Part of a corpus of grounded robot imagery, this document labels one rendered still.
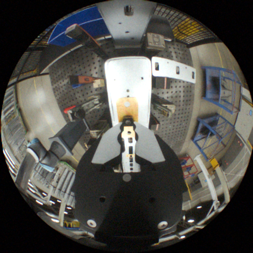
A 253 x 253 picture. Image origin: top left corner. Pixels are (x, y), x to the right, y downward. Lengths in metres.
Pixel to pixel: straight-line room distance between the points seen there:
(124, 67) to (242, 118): 7.93
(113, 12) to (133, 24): 0.09
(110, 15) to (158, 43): 0.23
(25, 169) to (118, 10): 0.67
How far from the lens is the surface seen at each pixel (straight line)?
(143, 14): 0.26
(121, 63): 0.39
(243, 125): 8.01
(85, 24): 0.39
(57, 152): 0.67
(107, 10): 0.25
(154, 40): 0.39
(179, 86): 0.86
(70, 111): 0.23
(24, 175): 0.54
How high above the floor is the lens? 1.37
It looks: 58 degrees down
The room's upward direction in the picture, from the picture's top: 179 degrees counter-clockwise
